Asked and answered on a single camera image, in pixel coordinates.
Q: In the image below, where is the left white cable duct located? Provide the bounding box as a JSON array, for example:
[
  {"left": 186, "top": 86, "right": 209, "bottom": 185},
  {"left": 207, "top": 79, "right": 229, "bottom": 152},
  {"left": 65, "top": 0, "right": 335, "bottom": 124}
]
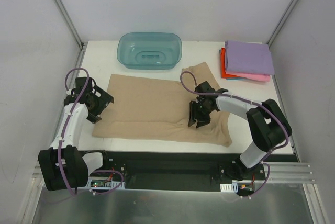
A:
[{"left": 87, "top": 180, "right": 126, "bottom": 190}]

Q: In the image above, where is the beige t shirt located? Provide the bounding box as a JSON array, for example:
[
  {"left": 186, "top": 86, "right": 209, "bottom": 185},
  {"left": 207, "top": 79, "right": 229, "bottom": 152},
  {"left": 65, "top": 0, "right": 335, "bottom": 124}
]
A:
[{"left": 92, "top": 62, "right": 232, "bottom": 147}]

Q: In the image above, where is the aluminium frame post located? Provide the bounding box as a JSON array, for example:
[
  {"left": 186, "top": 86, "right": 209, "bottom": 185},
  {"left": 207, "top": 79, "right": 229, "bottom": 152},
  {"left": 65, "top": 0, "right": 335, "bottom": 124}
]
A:
[
  {"left": 267, "top": 0, "right": 300, "bottom": 47},
  {"left": 53, "top": 0, "right": 85, "bottom": 50}
]

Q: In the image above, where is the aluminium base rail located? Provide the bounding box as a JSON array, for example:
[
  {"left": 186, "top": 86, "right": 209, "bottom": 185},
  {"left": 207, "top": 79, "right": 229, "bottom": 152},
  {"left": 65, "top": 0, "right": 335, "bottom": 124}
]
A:
[{"left": 32, "top": 162, "right": 315, "bottom": 184}]

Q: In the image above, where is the left aluminium frame post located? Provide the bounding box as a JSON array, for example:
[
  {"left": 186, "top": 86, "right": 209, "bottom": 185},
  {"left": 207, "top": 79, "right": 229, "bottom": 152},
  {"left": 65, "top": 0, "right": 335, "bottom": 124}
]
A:
[{"left": 53, "top": 0, "right": 85, "bottom": 50}]

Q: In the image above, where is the right aluminium frame post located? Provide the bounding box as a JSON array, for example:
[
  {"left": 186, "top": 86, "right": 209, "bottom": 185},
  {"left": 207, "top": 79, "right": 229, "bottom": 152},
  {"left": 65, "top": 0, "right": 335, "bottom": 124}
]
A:
[{"left": 267, "top": 0, "right": 300, "bottom": 47}]

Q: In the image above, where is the white cable duct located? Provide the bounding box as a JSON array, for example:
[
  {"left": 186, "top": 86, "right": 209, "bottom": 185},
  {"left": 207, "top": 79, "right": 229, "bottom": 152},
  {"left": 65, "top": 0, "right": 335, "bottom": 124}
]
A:
[
  {"left": 220, "top": 183, "right": 238, "bottom": 193},
  {"left": 87, "top": 180, "right": 126, "bottom": 190}
]

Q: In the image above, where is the folded orange t shirt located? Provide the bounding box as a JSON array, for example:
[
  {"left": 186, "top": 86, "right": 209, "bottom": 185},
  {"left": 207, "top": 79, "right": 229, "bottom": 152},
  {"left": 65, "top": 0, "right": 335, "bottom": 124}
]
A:
[{"left": 220, "top": 48, "right": 242, "bottom": 80}]

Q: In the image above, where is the teal plastic basin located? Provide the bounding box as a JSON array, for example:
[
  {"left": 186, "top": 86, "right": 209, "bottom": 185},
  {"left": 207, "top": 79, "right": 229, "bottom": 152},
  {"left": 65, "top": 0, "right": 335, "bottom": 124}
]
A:
[{"left": 117, "top": 32, "right": 182, "bottom": 70}]

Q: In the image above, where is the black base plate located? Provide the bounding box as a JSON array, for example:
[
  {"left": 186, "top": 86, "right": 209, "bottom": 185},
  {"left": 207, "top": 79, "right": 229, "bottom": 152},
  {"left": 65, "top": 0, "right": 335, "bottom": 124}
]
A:
[{"left": 78, "top": 150, "right": 265, "bottom": 191}]

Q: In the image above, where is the folded purple t shirt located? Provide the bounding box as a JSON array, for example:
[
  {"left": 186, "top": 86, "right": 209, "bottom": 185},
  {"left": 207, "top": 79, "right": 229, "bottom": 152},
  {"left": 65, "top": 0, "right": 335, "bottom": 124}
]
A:
[{"left": 225, "top": 40, "right": 274, "bottom": 75}]

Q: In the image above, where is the right white cable duct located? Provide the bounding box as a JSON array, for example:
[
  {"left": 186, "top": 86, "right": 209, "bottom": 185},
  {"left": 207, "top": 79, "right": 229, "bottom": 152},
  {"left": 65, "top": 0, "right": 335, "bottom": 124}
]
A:
[{"left": 220, "top": 183, "right": 238, "bottom": 193}]

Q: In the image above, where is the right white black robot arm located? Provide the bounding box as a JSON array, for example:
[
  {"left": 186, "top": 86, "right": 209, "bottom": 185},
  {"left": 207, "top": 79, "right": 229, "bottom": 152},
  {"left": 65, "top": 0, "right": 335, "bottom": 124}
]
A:
[{"left": 188, "top": 81, "right": 292, "bottom": 180}]

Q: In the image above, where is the folded teal t shirt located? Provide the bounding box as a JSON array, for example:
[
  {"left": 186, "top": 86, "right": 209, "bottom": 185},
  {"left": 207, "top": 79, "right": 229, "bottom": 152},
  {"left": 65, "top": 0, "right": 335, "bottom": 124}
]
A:
[{"left": 226, "top": 77, "right": 245, "bottom": 81}]

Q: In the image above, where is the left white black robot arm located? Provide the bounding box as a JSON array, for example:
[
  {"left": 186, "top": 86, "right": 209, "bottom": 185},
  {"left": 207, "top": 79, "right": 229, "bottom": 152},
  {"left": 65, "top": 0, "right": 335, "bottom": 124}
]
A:
[{"left": 38, "top": 77, "right": 114, "bottom": 191}]

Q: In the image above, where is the folded pink t shirt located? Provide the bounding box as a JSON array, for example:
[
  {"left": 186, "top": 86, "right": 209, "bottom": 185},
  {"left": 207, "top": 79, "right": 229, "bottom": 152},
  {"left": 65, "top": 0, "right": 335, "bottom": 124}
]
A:
[{"left": 228, "top": 72, "right": 271, "bottom": 82}]

